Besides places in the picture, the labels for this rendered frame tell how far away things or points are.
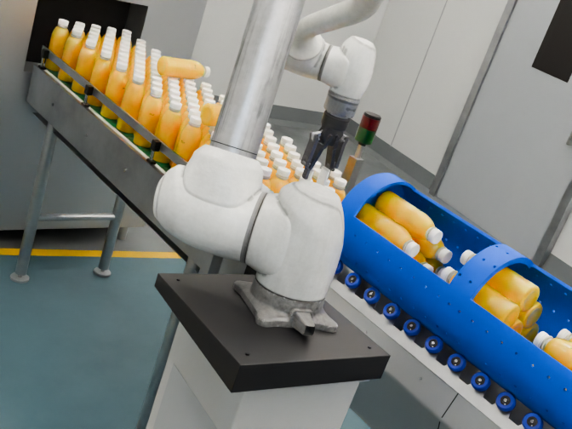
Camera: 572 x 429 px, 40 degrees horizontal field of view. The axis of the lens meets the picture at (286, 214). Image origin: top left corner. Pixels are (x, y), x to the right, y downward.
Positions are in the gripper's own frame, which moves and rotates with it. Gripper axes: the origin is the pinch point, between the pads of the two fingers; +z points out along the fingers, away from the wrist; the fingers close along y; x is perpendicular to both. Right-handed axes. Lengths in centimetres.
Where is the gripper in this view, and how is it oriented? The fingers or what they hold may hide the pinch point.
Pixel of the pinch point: (314, 180)
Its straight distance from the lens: 226.3
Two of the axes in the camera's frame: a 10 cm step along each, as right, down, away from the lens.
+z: -3.1, 8.8, 3.5
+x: -6.0, -4.7, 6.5
